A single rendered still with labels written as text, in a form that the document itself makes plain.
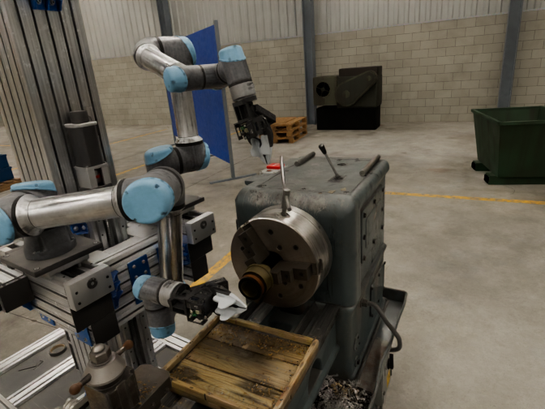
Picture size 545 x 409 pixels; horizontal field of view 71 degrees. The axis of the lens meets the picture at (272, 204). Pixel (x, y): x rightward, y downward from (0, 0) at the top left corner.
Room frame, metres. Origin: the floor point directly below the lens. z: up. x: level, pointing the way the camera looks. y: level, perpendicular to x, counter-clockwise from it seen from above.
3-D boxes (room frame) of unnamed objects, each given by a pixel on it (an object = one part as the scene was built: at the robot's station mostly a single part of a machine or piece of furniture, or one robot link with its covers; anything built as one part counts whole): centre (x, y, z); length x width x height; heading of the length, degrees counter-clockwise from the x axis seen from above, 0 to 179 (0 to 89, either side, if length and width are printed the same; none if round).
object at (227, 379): (0.88, 0.12, 0.89); 0.36 x 0.30 x 0.04; 61
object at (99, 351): (0.62, 0.36, 1.17); 0.04 x 0.04 x 0.03
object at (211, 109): (7.88, 1.46, 1.18); 4.12 x 0.80 x 2.35; 25
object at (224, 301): (0.86, 0.14, 1.10); 0.09 x 0.06 x 0.03; 61
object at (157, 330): (1.01, 0.36, 0.98); 0.11 x 0.08 x 0.11; 176
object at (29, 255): (1.15, 0.73, 1.21); 0.15 x 0.15 x 0.10
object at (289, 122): (9.40, -0.42, 0.22); 1.25 x 0.86 x 0.44; 156
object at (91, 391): (0.62, 0.35, 1.07); 0.07 x 0.07 x 0.10; 61
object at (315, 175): (1.49, -0.19, 1.06); 0.59 x 0.48 x 0.39; 151
